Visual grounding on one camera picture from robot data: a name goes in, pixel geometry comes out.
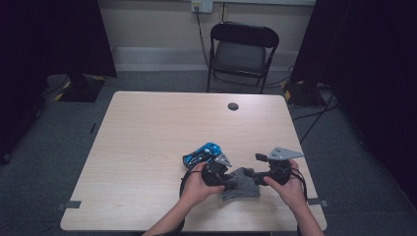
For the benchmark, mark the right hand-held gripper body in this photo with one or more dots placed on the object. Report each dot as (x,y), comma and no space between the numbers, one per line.
(278,170)

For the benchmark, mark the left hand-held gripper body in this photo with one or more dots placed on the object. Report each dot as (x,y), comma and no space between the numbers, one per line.
(214,173)

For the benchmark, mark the grey cloth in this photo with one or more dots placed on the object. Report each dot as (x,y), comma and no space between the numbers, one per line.
(244,188)

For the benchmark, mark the blue toy car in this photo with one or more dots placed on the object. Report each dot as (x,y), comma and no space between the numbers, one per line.
(203,154)

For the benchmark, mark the person's left hand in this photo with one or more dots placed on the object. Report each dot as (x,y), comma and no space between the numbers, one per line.
(196,190)

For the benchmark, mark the person's right hand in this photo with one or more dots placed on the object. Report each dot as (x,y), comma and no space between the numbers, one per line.
(290,193)

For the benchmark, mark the grey tape strip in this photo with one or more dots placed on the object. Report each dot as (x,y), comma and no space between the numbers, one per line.
(319,201)
(69,205)

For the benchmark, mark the black stand base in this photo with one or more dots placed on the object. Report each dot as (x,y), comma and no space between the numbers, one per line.
(303,95)
(82,90)

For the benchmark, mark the black folding chair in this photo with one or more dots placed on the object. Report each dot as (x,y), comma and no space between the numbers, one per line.
(241,55)

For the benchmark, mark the black curtain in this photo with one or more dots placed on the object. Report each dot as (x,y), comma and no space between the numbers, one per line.
(49,39)
(370,65)

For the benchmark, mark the white wall socket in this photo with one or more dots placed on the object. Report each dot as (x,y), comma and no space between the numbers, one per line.
(202,6)

